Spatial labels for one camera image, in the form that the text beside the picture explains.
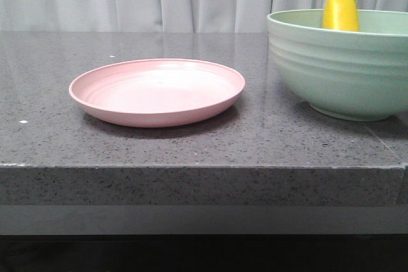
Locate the yellow banana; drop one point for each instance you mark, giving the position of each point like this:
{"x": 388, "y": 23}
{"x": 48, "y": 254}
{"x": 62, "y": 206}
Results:
{"x": 340, "y": 15}

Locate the pink plate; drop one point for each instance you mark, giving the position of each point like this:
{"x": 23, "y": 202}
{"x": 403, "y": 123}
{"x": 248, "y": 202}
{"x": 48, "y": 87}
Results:
{"x": 157, "y": 92}

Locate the green ribbed bowl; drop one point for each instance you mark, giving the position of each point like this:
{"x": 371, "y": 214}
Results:
{"x": 360, "y": 76}

